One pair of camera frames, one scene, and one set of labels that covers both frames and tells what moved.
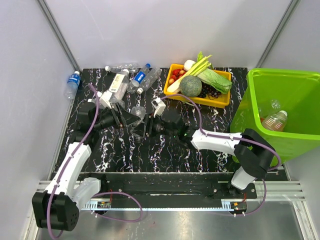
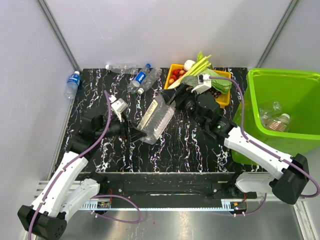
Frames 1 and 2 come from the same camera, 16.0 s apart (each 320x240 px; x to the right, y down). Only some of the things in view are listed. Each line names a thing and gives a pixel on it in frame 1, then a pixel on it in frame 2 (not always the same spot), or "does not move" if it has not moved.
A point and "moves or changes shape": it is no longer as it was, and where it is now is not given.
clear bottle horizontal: (140, 112) to (266, 117)
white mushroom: (188, 64) does not move
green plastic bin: (283, 106) does not move
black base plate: (176, 187) does not move
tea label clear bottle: (276, 121) moves or changes shape
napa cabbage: (216, 80) does not move
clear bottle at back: (131, 67) does not move
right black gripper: (151, 122) to (182, 93)
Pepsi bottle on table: (134, 84) does not move
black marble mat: (138, 128) does not move
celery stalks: (202, 64) does not move
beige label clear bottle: (119, 85) moves or changes shape
